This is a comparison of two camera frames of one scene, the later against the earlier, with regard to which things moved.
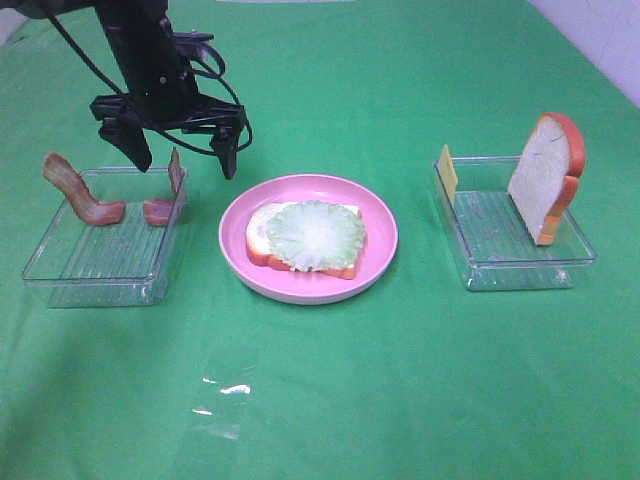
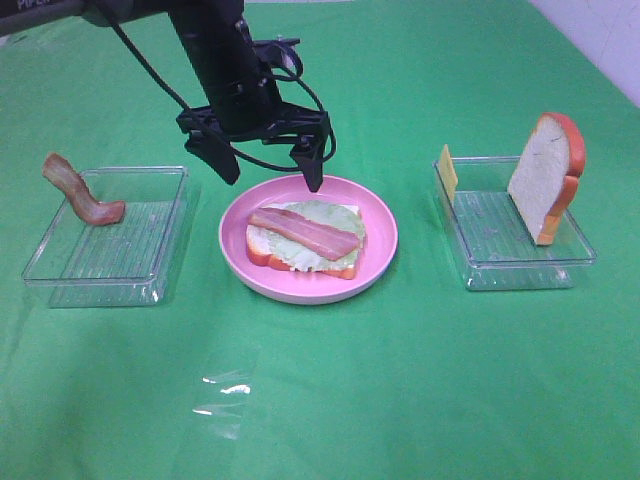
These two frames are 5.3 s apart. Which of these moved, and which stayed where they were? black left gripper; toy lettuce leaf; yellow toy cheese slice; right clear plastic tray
Moved: black left gripper
Stayed: toy lettuce leaf; right clear plastic tray; yellow toy cheese slice
